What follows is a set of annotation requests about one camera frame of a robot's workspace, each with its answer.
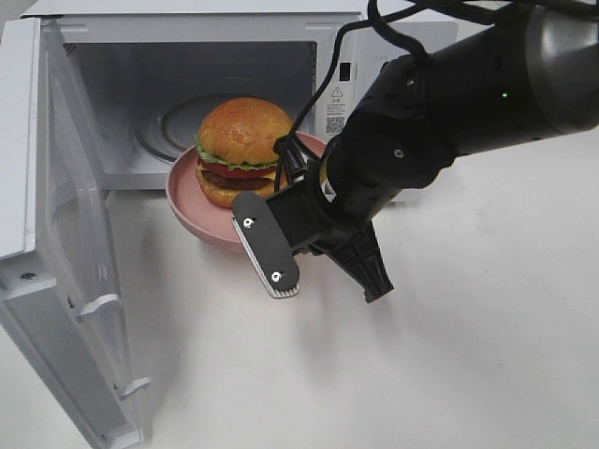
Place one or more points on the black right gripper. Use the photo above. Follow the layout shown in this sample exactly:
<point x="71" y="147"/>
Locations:
<point x="328" y="212"/>

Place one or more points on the pink round plate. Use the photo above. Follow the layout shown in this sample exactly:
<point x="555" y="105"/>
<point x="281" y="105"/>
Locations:
<point x="207" y="222"/>

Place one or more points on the burger with lettuce and tomato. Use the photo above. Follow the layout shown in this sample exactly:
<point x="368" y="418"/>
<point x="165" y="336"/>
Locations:
<point x="235" y="149"/>

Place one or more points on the white microwave door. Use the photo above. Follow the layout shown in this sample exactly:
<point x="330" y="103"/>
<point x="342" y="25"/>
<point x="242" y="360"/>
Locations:
<point x="61" y="299"/>

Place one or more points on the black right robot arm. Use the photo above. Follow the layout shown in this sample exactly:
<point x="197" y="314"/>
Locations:
<point x="470" y="80"/>

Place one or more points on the white microwave oven body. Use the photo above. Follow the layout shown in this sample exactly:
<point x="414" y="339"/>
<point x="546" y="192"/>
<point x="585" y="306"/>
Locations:
<point x="129" y="56"/>

